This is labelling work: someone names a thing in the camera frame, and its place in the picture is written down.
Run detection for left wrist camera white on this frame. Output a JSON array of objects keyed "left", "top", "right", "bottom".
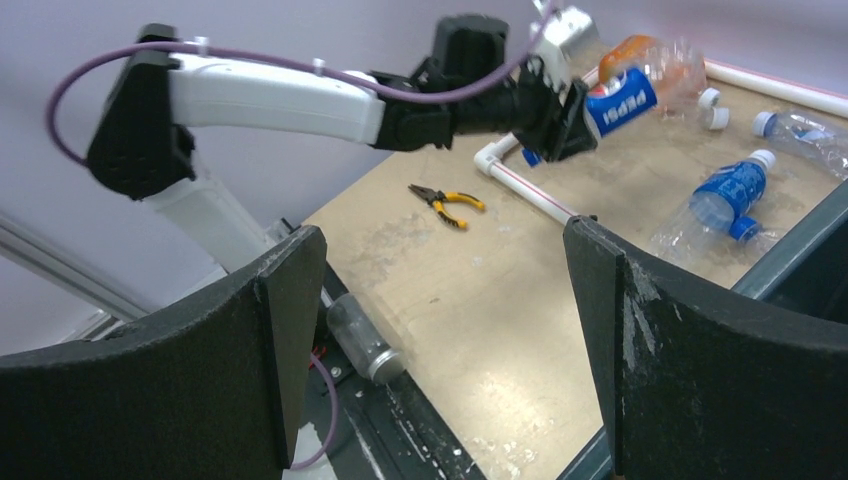
[{"left": 530, "top": 6, "right": 607, "bottom": 91}]

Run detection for clear crushed bottle front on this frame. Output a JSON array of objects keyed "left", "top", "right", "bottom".
[{"left": 326, "top": 293, "right": 406, "bottom": 385}]

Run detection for orange label bottle far corner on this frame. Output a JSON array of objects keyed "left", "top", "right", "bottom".
[{"left": 598, "top": 35, "right": 664, "bottom": 83}]

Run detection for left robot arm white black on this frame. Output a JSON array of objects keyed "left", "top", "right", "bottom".
[{"left": 86, "top": 7, "right": 599, "bottom": 272}]

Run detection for clear crushed bottle back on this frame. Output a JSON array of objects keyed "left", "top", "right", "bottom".
[{"left": 752, "top": 109, "right": 847, "bottom": 180}]

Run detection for dark green plastic bin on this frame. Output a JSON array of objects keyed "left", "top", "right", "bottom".
[{"left": 556, "top": 178, "right": 848, "bottom": 480}]

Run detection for aluminium frame post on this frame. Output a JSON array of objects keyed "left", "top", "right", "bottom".
[{"left": 1, "top": 212, "right": 156, "bottom": 321}]

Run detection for clear Pepsi bottle blue cap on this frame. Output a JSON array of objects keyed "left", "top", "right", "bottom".
[{"left": 521, "top": 39, "right": 709, "bottom": 168}]

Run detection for black table front rail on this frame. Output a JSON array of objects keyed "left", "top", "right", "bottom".
[{"left": 289, "top": 322, "right": 484, "bottom": 479}]

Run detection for purple cable loop below table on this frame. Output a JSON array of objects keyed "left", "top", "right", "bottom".
[{"left": 288, "top": 352, "right": 340, "bottom": 473}]

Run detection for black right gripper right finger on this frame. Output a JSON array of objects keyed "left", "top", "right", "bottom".
[{"left": 563, "top": 215, "right": 848, "bottom": 480}]

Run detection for clear bottle blue label right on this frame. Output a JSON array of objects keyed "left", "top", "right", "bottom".
[{"left": 728, "top": 216, "right": 787, "bottom": 259}]

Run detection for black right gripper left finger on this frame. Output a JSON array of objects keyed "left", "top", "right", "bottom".
[{"left": 1, "top": 226, "right": 327, "bottom": 479}]

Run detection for clear crushed bottle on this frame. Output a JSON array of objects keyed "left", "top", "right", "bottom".
[
  {"left": 752, "top": 109, "right": 847, "bottom": 180},
  {"left": 326, "top": 293, "right": 406, "bottom": 385}
]

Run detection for yellow black pliers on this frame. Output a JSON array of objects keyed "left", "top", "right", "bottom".
[{"left": 407, "top": 183, "right": 487, "bottom": 231}]

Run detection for white PVC pipe frame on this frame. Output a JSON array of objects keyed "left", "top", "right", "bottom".
[{"left": 474, "top": 60, "right": 847, "bottom": 225}]

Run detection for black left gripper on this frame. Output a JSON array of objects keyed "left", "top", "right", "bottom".
[{"left": 453, "top": 56, "right": 598, "bottom": 163}]

